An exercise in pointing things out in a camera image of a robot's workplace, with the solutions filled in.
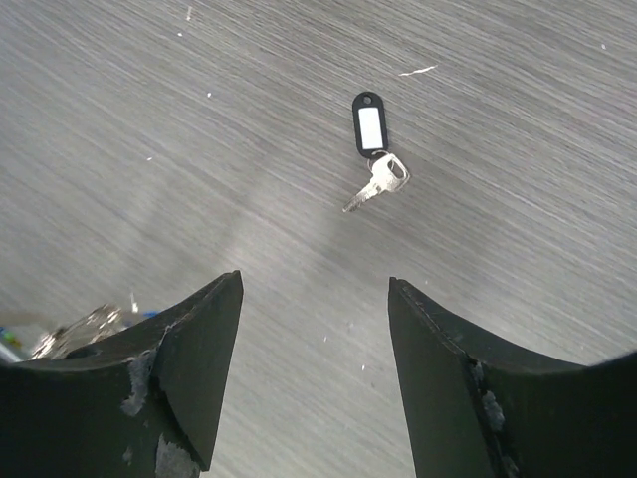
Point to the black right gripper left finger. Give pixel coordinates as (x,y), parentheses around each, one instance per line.
(145,402)

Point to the bunch of silver keys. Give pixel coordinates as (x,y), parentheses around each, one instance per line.
(101,323)

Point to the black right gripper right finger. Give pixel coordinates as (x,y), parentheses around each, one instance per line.
(477,405)

